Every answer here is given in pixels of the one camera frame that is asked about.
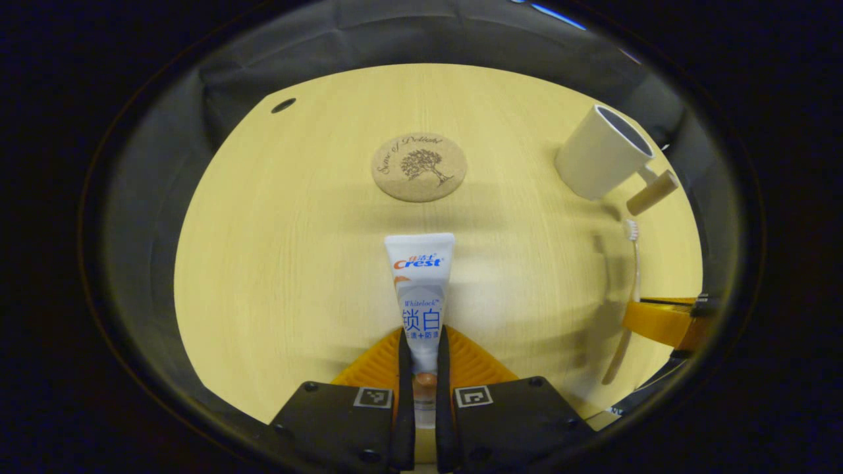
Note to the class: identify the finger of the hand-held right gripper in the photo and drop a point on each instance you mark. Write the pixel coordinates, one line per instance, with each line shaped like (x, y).
(658, 322)

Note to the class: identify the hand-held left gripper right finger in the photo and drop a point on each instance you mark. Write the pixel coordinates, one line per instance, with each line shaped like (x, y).
(442, 408)

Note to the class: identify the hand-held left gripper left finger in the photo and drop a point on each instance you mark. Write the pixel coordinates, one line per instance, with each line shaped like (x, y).
(405, 395)

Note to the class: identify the beige toothbrush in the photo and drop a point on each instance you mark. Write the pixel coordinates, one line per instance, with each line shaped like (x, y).
(636, 263)

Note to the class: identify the white toothpaste tube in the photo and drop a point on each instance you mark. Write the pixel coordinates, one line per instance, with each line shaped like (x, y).
(421, 296)

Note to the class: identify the round cork coaster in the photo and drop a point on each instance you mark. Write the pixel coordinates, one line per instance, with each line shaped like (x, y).
(419, 168)

